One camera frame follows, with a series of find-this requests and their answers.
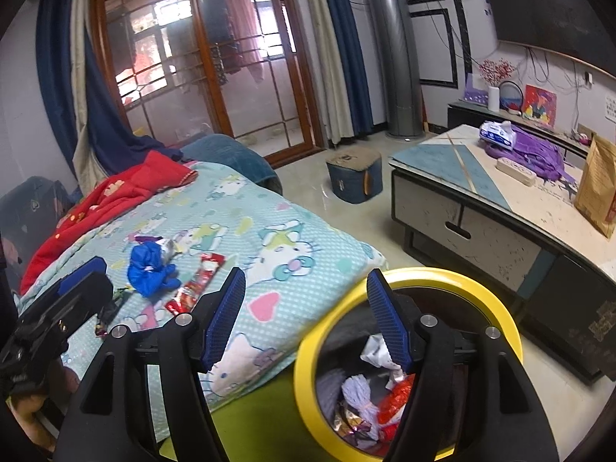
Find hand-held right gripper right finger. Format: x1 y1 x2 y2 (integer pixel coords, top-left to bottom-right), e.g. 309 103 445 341
366 268 562 462

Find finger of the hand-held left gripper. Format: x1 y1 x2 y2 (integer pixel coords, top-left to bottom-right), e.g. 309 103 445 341
57 256 108 296
19 272 115 342

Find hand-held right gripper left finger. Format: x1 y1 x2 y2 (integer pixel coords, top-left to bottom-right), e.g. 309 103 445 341
52 266 247 462

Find green black snack wrapper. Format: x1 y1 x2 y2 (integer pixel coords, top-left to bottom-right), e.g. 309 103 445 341
96 286 132 328

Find white plastic bag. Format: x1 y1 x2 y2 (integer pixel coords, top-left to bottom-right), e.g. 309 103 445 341
360 334 406 377

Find red snack wrapper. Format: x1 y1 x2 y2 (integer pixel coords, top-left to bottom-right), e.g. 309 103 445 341
165 252 227 317

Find blue plastic bag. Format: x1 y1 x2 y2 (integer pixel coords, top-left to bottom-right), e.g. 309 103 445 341
127 241 182 298

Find yellow rimmed black bin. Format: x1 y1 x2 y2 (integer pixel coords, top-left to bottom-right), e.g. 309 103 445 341
293 267 525 462

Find pale purple foam net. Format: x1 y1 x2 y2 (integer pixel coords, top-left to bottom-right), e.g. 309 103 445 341
341 374 382 425

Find red plastic bag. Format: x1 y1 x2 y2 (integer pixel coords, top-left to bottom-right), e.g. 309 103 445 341
377 374 417 425

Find silver wrapper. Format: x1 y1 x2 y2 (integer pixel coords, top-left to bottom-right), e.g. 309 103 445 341
129 232 182 257

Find red purple candy wrapper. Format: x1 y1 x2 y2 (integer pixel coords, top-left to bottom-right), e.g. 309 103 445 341
331 407 379 446

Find person's left hand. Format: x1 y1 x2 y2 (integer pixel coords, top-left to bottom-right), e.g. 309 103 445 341
7 391 55 451

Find cartoon cat printed blanket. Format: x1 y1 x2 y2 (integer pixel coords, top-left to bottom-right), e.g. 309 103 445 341
19 161 388 448

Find red flowered blanket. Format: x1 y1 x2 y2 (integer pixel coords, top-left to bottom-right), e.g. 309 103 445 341
19 150 199 294

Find blue storage stool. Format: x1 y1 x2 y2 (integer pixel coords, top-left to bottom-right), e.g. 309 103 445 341
326 148 384 204

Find blue curtain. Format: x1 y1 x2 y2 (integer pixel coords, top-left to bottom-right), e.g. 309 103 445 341
35 0 186 179
315 0 374 136

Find dark teal blanket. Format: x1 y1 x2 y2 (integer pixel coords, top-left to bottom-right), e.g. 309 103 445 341
180 134 285 196

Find marble top coffee table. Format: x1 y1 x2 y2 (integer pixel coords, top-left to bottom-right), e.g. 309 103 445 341
387 124 616 386

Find beige curtain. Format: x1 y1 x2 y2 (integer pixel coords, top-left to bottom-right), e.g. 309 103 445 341
298 0 360 148
70 0 114 194

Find white power strip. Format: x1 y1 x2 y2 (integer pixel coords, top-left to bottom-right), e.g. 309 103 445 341
495 156 538 188

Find white blue tissue pack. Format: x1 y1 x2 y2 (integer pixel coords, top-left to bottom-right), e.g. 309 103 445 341
479 120 516 149

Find dark television stand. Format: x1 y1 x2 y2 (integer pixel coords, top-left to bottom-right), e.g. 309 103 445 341
447 101 616 156

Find purple bag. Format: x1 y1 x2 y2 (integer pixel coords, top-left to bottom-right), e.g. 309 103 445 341
484 124 579 194

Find pink flowers in white vase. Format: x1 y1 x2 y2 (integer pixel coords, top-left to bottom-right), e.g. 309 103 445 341
479 59 516 113

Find wooden glass sliding door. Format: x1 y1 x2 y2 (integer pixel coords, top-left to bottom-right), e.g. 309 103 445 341
89 0 326 167

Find brown paper bag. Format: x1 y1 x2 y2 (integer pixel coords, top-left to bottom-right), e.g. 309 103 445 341
574 135 616 239

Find grey tower air conditioner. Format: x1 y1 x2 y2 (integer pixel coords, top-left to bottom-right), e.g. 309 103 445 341
362 0 425 141

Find colourful painting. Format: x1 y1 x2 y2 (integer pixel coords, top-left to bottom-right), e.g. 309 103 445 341
522 84 558 121

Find round ring ornament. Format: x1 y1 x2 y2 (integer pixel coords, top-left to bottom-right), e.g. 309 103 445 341
498 80 523 114

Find black wall television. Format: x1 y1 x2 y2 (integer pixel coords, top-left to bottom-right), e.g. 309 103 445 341
479 0 616 80

